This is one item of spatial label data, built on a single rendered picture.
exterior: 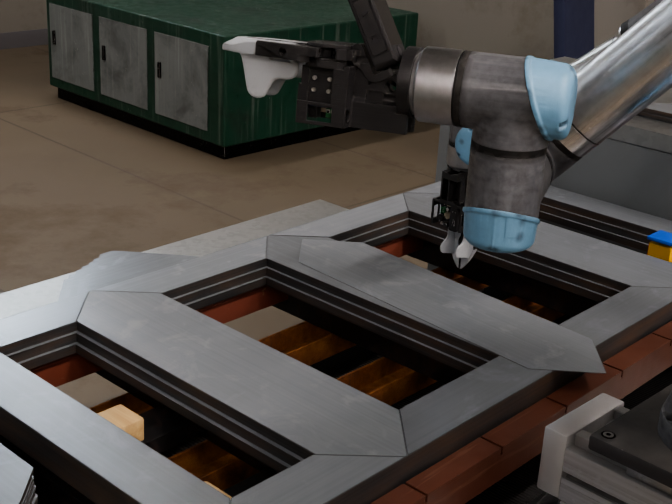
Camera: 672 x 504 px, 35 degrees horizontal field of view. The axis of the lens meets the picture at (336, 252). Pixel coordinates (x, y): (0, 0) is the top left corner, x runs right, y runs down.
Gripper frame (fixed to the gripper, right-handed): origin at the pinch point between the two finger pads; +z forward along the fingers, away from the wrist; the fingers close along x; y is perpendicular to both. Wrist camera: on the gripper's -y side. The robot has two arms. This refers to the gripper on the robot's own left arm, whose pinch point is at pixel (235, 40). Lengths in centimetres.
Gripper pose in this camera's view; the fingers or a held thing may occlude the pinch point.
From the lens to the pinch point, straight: 115.8
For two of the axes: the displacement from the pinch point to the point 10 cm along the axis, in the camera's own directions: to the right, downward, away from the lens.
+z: -9.4, -1.6, 2.9
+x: 3.2, -2.0, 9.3
